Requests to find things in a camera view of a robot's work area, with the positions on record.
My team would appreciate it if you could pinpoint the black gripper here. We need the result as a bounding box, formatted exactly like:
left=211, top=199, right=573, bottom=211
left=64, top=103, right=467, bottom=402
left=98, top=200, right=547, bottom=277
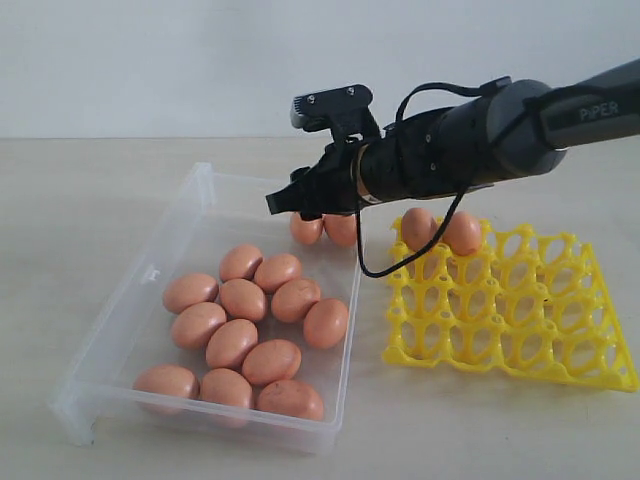
left=266, top=107, right=383, bottom=220

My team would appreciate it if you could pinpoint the brown egg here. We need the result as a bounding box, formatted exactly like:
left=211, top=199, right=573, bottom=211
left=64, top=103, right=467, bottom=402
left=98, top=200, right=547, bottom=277
left=323, top=214, right=357, bottom=248
left=253, top=253, right=303, bottom=294
left=256, top=379, right=324, bottom=421
left=219, top=244, right=263, bottom=282
left=162, top=272, right=219, bottom=314
left=289, top=212, right=323, bottom=245
left=132, top=364, right=200, bottom=400
left=200, top=368, right=254, bottom=428
left=219, top=278, right=267, bottom=323
left=443, top=211, right=482, bottom=256
left=205, top=319, right=258, bottom=369
left=303, top=298, right=349, bottom=349
left=401, top=207, right=438, bottom=252
left=170, top=302, right=227, bottom=350
left=241, top=339, right=302, bottom=386
left=271, top=278, right=321, bottom=324

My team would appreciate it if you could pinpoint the clear plastic bin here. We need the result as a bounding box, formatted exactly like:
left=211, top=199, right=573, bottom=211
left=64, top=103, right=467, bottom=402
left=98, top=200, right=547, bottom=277
left=50, top=162, right=360, bottom=454

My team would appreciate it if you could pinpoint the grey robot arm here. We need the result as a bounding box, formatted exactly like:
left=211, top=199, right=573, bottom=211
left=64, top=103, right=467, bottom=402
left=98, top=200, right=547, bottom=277
left=266, top=61, right=639, bottom=219

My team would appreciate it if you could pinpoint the yellow plastic egg tray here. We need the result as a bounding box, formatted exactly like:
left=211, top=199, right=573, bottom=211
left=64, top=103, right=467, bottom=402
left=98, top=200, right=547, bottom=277
left=382, top=220, right=639, bottom=392

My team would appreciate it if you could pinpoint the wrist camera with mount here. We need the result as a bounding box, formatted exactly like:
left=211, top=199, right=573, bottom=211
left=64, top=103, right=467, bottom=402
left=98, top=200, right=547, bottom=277
left=290, top=84, right=380, bottom=143

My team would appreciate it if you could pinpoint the black cable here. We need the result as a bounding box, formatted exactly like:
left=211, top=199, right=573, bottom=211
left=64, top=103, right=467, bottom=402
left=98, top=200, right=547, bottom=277
left=349, top=82, right=566, bottom=279

